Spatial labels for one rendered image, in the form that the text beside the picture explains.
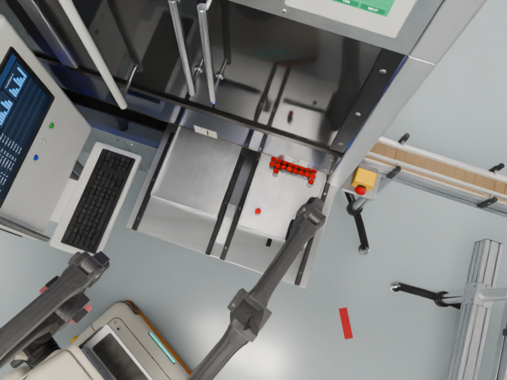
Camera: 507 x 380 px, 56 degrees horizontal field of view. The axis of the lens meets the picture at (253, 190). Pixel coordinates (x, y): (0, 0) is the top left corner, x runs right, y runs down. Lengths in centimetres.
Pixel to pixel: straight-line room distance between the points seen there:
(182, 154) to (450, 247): 166
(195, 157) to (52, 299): 84
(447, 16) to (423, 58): 13
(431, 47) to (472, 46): 244
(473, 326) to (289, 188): 102
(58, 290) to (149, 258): 146
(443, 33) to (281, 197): 103
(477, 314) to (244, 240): 108
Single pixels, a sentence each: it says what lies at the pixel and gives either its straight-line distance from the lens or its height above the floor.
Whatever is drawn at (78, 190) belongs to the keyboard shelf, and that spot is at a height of 80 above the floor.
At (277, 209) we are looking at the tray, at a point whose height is 88.
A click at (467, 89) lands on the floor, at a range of 325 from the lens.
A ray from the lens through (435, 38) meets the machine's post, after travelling 95.
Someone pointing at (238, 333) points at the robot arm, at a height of 133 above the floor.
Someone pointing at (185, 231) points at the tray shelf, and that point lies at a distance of 178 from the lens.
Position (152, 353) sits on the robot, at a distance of 238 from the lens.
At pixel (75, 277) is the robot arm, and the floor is 141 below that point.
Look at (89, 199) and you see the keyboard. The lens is 193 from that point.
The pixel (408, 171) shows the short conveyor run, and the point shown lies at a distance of 188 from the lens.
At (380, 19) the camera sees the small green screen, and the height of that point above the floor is 190.
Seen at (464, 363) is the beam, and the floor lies 55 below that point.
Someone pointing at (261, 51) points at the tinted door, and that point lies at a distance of 115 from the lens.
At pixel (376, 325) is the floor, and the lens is 272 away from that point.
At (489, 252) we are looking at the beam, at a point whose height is 55.
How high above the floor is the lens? 262
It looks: 75 degrees down
